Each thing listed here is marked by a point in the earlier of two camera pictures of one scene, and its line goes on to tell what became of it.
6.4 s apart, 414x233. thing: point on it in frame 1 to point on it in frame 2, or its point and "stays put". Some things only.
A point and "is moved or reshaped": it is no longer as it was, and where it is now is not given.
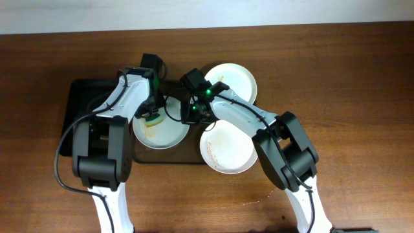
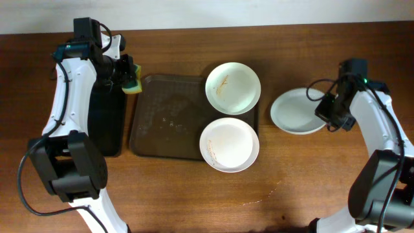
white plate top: (238, 78) stays put
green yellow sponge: (152, 120) is moved or reshaped
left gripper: (150, 110) to (128, 69)
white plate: (167, 133) to (292, 111)
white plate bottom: (228, 149) stays put
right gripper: (193, 117) to (328, 110)
